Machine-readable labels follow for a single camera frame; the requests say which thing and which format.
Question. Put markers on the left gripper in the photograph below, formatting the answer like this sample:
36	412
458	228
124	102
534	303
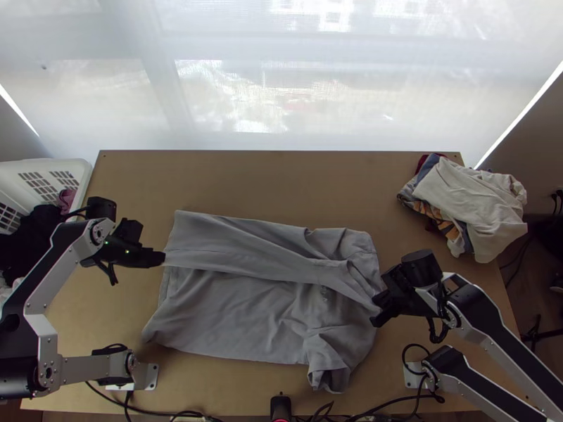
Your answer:
147	258

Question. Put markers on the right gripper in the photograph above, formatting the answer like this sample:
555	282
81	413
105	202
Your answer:
400	303

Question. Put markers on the grey t-shirt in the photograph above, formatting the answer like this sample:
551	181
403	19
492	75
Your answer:
264	290

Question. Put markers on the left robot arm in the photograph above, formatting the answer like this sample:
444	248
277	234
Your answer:
44	281

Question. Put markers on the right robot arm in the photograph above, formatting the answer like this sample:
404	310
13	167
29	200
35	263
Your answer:
484	307

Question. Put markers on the heap of clothes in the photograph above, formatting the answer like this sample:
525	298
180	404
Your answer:
479	206
26	237

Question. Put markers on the white laundry basket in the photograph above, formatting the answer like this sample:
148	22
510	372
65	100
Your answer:
39	180

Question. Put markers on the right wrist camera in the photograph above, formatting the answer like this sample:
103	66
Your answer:
396	277

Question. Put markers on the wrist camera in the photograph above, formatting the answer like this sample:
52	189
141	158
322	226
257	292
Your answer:
396	277
129	230

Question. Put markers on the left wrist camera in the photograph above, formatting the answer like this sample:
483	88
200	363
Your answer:
129	230

